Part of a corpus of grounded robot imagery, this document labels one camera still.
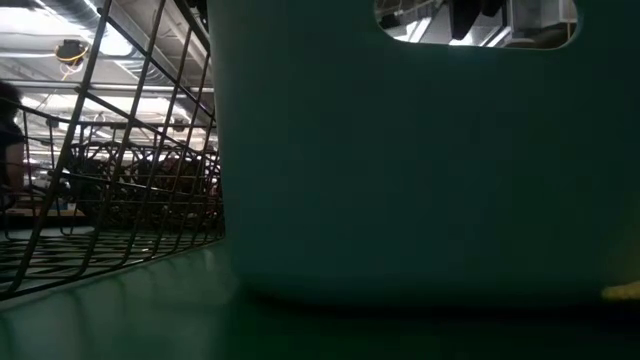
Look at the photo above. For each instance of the yellow microfiber towel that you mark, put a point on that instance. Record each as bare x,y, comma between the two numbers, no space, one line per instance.
622,291

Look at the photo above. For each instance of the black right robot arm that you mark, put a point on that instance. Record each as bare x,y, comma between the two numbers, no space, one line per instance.
470,17

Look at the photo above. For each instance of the teal plastic bin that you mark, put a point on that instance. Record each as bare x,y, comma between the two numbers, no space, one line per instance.
400,175

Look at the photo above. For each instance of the green table mat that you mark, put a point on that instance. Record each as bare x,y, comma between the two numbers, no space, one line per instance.
150,325

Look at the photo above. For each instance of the black ceiling-mounted device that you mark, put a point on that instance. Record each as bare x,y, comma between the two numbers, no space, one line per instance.
70,51

